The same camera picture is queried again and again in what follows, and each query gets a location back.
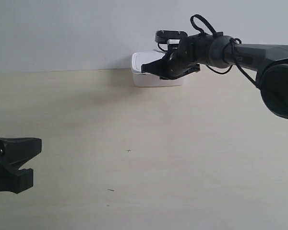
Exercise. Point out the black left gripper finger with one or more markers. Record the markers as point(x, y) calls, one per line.
point(18, 151)
point(14, 180)

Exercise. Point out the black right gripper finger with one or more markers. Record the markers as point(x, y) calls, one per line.
point(172, 74)
point(164, 67)

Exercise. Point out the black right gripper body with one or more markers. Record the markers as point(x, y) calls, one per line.
point(191, 51)

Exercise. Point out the white lidded plastic container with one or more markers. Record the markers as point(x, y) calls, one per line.
point(149, 80)

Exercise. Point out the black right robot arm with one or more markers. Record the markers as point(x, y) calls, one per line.
point(265, 66)

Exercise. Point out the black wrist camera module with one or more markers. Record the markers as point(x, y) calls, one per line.
point(168, 40)

